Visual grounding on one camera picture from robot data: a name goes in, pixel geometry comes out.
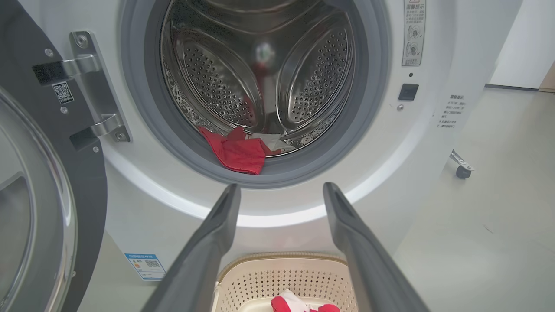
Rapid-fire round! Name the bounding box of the silver metal door hinge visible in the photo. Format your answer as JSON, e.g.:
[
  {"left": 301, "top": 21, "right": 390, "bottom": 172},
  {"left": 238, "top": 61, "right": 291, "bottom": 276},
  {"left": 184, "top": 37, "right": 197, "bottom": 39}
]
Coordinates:
[{"left": 33, "top": 30, "right": 131, "bottom": 152}]

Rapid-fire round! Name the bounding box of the black round glass washer door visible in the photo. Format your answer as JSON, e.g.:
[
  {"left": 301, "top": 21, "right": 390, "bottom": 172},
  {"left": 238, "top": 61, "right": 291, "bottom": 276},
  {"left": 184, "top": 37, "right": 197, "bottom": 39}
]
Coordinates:
[{"left": 0, "top": 0, "right": 108, "bottom": 312}]

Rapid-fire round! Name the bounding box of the cream perforated basket brown rim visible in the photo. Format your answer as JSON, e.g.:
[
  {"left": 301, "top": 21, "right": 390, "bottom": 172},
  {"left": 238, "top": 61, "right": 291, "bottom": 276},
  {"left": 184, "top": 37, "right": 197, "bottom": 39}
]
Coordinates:
[{"left": 212, "top": 253, "right": 360, "bottom": 312}]

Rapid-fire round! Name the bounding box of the black square door lock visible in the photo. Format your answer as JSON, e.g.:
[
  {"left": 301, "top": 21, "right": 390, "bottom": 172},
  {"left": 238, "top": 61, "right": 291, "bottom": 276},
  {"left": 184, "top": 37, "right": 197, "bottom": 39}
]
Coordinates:
[{"left": 398, "top": 83, "right": 419, "bottom": 101}]

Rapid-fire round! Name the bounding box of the stainless steel washing machine drum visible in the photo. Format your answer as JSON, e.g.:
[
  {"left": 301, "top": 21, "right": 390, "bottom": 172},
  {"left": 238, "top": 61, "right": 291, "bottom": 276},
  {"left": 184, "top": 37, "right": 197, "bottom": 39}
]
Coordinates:
[{"left": 160, "top": 0, "right": 356, "bottom": 156}]

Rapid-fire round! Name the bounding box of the white front-load washing machine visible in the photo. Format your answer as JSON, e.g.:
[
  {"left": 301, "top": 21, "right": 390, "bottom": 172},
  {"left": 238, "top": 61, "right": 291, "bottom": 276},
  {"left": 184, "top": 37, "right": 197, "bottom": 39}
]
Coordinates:
[{"left": 17, "top": 0, "right": 523, "bottom": 312}]

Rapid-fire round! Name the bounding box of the red jersey with numbers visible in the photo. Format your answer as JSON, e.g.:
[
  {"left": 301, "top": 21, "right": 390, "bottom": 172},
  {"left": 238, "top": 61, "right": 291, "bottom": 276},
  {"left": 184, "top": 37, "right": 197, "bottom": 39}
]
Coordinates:
[{"left": 271, "top": 289, "right": 341, "bottom": 312}]

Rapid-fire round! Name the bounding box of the white mobile partition panel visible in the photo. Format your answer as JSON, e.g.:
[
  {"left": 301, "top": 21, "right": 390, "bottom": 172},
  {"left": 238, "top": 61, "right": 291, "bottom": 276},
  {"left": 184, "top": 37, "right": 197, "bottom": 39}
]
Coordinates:
[{"left": 486, "top": 0, "right": 555, "bottom": 91}]

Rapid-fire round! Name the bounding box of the blue energy label sticker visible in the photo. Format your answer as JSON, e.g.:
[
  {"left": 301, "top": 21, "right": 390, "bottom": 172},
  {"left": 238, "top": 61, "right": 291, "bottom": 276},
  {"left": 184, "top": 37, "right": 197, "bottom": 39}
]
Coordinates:
[{"left": 124, "top": 253, "right": 167, "bottom": 281}]

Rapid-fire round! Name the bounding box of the grey caution pictogram sticker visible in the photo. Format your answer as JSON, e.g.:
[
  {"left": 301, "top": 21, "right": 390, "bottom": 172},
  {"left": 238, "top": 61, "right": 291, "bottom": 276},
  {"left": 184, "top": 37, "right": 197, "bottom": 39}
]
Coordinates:
[{"left": 402, "top": 0, "right": 427, "bottom": 67}]

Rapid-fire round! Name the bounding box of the white QR code sticker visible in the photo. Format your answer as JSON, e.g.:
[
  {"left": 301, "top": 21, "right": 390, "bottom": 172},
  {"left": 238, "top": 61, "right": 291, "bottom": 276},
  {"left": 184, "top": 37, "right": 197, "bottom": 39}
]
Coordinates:
[{"left": 52, "top": 81, "right": 75, "bottom": 105}]

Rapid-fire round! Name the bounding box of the silver metal frame leg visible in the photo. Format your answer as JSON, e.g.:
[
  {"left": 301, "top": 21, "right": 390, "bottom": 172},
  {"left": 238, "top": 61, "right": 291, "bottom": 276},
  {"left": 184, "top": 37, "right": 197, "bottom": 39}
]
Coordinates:
[{"left": 449, "top": 149, "right": 475, "bottom": 172}]

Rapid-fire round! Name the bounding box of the red shorts white stripe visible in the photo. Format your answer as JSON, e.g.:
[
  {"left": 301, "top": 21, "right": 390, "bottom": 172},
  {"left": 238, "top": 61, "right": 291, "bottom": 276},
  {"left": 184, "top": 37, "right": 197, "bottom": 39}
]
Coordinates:
[{"left": 197, "top": 126, "right": 282, "bottom": 176}]

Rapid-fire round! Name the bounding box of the white text notice sticker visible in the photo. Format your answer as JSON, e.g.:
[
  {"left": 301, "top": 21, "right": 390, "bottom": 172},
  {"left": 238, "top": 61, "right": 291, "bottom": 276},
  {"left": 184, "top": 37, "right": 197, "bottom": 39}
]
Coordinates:
[{"left": 437, "top": 93, "right": 467, "bottom": 130}]

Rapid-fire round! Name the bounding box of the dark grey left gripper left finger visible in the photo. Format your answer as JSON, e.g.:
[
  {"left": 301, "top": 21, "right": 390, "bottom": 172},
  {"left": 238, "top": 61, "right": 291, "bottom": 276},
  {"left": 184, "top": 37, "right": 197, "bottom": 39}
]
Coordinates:
[{"left": 141, "top": 183, "right": 242, "bottom": 312}]

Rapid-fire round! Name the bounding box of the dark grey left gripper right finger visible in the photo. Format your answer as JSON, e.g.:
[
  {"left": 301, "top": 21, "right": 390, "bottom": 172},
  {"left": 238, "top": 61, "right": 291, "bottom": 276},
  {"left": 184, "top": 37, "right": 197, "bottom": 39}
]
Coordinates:
[{"left": 323, "top": 182, "right": 430, "bottom": 312}]

